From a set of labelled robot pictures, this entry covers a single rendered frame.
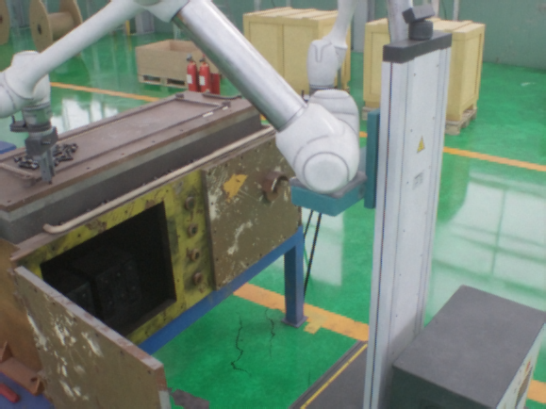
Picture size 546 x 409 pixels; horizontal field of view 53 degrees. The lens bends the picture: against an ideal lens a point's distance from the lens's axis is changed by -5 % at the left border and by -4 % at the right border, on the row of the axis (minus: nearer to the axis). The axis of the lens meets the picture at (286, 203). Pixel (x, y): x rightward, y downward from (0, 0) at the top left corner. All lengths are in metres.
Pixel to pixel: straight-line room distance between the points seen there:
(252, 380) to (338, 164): 1.86
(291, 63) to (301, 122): 6.08
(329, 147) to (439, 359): 0.84
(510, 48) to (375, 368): 9.13
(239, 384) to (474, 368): 1.47
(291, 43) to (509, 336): 5.86
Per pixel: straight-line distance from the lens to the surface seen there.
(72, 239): 1.89
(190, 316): 2.50
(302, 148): 1.37
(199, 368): 3.12
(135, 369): 1.35
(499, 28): 10.77
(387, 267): 1.80
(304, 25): 7.22
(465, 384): 1.81
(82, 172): 1.96
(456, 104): 6.51
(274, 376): 3.03
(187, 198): 2.22
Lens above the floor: 2.05
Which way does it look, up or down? 25 degrees down
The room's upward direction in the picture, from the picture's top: 1 degrees counter-clockwise
